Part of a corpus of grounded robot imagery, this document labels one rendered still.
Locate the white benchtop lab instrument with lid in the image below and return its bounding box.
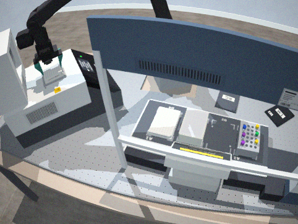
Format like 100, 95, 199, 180
0, 28, 106, 149

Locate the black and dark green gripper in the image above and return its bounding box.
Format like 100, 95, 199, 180
33, 45, 63, 75

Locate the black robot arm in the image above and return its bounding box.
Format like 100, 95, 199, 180
16, 0, 172, 65

